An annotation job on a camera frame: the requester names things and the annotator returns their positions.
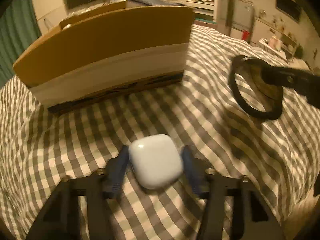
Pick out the large green curtain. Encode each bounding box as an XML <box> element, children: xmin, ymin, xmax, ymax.
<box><xmin>0</xmin><ymin>0</ymin><xmax>41</xmax><ymax>87</ymax></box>

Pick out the black tape roll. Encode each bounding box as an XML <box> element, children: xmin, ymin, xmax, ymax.
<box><xmin>228</xmin><ymin>55</ymin><xmax>283</xmax><ymax>121</ymax></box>

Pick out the white earbuds case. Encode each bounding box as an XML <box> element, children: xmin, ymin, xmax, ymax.
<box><xmin>129</xmin><ymin>134</ymin><xmax>183</xmax><ymax>190</ymax></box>

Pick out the brown cardboard box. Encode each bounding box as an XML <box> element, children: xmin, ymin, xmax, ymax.
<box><xmin>13</xmin><ymin>2</ymin><xmax>194</xmax><ymax>113</ymax></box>

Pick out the grey checkered bed quilt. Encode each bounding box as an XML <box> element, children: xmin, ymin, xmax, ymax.
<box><xmin>1</xmin><ymin>25</ymin><xmax>319</xmax><ymax>239</ymax></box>

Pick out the black range hood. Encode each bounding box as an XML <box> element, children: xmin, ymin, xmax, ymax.
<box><xmin>276</xmin><ymin>0</ymin><xmax>302</xmax><ymax>22</ymax></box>

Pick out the small white side table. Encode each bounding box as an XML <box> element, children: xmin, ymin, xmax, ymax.
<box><xmin>258</xmin><ymin>36</ymin><xmax>287</xmax><ymax>61</ymax></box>

